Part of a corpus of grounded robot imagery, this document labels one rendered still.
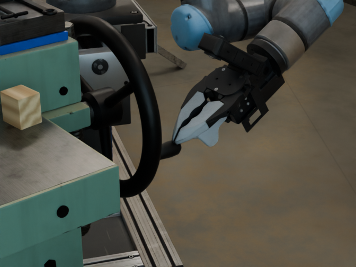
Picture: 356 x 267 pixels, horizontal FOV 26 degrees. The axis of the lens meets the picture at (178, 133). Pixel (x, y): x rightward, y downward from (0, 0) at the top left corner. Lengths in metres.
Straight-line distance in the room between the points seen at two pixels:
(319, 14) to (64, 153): 0.54
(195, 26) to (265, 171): 1.52
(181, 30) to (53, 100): 0.29
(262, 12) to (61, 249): 0.56
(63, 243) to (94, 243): 0.98
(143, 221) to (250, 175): 0.77
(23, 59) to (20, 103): 0.10
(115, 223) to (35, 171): 1.19
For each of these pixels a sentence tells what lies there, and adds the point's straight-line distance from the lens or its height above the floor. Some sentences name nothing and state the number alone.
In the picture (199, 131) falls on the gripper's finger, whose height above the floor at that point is 0.80.
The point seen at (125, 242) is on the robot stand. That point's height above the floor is 0.21.
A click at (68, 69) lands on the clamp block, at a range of 1.05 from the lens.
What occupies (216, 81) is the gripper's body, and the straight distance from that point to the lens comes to 1.19.
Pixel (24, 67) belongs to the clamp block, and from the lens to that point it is 1.01.
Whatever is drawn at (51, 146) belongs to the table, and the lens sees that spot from 0.89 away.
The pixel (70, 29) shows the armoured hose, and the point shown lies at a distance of 1.07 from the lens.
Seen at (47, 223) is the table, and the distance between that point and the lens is 0.82.
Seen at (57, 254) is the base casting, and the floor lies 0.75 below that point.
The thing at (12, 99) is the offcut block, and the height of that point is 0.94.
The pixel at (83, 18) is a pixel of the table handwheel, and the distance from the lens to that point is 1.17.
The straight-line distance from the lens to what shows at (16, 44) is 1.01.
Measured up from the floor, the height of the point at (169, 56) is 0.08.
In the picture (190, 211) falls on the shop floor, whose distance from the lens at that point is 2.46.
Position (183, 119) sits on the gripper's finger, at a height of 0.81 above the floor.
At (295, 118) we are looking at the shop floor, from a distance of 3.11.
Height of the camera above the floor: 1.30
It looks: 26 degrees down
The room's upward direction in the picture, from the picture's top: straight up
